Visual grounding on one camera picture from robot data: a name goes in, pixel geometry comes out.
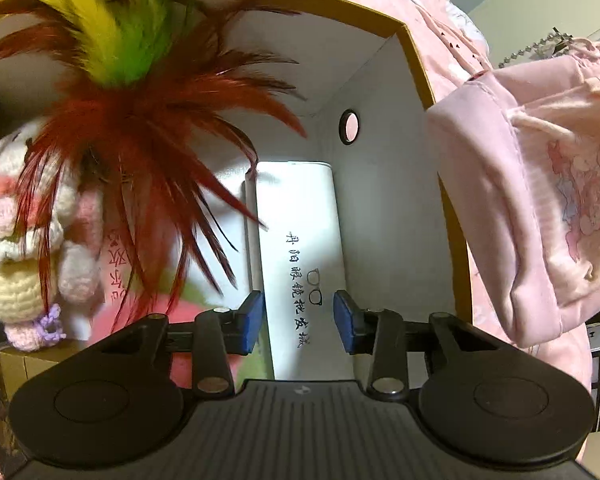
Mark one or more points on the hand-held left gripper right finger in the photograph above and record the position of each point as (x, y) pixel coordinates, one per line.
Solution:
(345, 322)

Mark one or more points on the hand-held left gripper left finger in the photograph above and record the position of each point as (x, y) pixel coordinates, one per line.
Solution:
(251, 322)

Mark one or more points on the white glasses case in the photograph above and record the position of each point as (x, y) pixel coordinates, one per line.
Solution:
(300, 210)

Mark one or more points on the yellow cardboard box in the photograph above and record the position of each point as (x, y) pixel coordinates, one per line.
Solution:
(370, 85)

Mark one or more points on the red and green feather toy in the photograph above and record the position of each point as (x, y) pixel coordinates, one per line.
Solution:
(130, 110)

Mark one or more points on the white crochet bunny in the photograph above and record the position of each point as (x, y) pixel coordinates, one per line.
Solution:
(0, 285)

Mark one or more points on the pink printed booklet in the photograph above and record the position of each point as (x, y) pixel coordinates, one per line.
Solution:
(117, 255)

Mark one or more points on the person's pink hoodie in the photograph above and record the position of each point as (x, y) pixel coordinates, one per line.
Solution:
(480, 185)

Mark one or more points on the small yellow box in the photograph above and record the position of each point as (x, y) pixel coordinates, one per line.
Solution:
(30, 365)

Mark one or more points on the pink printed duvet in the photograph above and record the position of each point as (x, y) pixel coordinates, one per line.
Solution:
(430, 10)

